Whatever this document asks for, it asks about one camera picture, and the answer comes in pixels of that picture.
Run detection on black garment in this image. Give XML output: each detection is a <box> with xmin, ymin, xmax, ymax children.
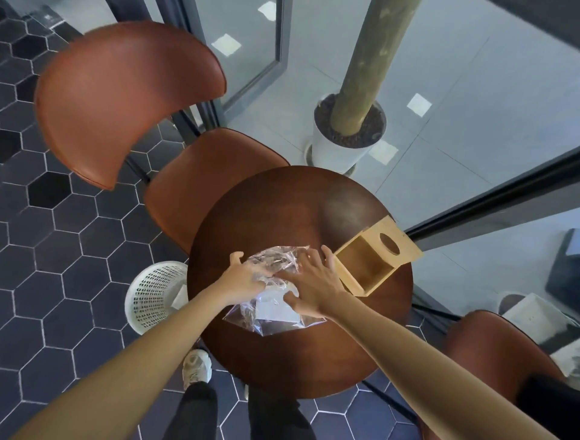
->
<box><xmin>516</xmin><ymin>374</ymin><xmax>580</xmax><ymax>440</ymax></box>

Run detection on person's right hand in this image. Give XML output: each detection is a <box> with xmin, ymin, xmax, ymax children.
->
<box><xmin>274</xmin><ymin>244</ymin><xmax>350</xmax><ymax>320</ymax></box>

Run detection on clear plastic bag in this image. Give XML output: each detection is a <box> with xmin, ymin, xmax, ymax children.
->
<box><xmin>222</xmin><ymin>245</ymin><xmax>327</xmax><ymax>337</ymax></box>

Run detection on white perforated plastic basket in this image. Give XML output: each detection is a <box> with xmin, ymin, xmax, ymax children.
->
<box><xmin>124</xmin><ymin>260</ymin><xmax>189</xmax><ymax>335</ymax></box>

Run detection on green potted tree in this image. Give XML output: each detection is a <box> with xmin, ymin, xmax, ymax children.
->
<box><xmin>329</xmin><ymin>0</ymin><xmax>422</xmax><ymax>137</ymax></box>

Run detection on light wooden box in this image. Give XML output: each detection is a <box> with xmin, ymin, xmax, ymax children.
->
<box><xmin>333</xmin><ymin>215</ymin><xmax>423</xmax><ymax>298</ymax></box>

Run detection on person's right forearm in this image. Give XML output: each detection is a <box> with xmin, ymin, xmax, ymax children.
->
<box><xmin>326</xmin><ymin>292</ymin><xmax>561</xmax><ymax>440</ymax></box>

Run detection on person's black trousers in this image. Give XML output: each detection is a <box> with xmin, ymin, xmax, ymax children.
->
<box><xmin>162</xmin><ymin>380</ymin><xmax>318</xmax><ymax>440</ymax></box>

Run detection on dark grey plinth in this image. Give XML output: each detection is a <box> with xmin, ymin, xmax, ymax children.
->
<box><xmin>543</xmin><ymin>228</ymin><xmax>580</xmax><ymax>314</ymax></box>

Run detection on grey glass door frame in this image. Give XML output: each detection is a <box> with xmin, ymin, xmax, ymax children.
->
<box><xmin>217</xmin><ymin>0</ymin><xmax>293</xmax><ymax>114</ymax></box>

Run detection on white tissue pack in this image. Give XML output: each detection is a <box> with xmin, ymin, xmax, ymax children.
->
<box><xmin>256</xmin><ymin>280</ymin><xmax>302</xmax><ymax>325</ymax></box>

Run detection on dark grey window frame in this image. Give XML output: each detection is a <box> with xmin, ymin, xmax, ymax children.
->
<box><xmin>104</xmin><ymin>0</ymin><xmax>580</xmax><ymax>253</ymax></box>

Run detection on brown leather chair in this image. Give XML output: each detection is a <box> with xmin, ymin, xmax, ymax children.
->
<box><xmin>34</xmin><ymin>20</ymin><xmax>291</xmax><ymax>254</ymax></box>
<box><xmin>419</xmin><ymin>310</ymin><xmax>567</xmax><ymax>440</ymax></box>

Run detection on white metal stand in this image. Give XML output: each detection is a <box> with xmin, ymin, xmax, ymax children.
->
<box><xmin>550</xmin><ymin>340</ymin><xmax>580</xmax><ymax>377</ymax></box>

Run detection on white plant pot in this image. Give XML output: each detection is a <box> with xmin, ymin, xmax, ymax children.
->
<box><xmin>310</xmin><ymin>92</ymin><xmax>388</xmax><ymax>175</ymax></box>

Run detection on person's white shoe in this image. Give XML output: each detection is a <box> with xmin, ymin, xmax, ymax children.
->
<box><xmin>182</xmin><ymin>349</ymin><xmax>213</xmax><ymax>390</ymax></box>

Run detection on white rectangular box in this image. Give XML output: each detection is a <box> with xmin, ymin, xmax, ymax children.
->
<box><xmin>503</xmin><ymin>292</ymin><xmax>579</xmax><ymax>345</ymax></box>

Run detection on person's left forearm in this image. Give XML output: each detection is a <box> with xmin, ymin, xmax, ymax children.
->
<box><xmin>11</xmin><ymin>290</ymin><xmax>232</xmax><ymax>440</ymax></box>

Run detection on person's left hand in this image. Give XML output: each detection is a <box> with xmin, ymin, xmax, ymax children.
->
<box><xmin>213</xmin><ymin>251</ymin><xmax>277</xmax><ymax>307</ymax></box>

